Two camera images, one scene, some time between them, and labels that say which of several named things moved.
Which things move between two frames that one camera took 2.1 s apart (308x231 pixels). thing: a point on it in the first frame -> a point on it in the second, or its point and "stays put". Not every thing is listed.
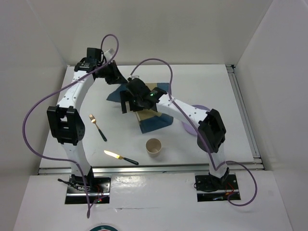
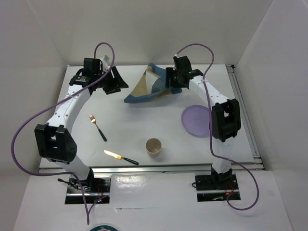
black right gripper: x=126 y=96 -> x=170 y=73
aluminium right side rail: x=245 y=116 stays put
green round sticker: x=104 y=227 stays put
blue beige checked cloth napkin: x=148 y=119 -> x=151 y=85
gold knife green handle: x=121 y=157 stays put
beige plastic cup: x=153 y=147 stays put
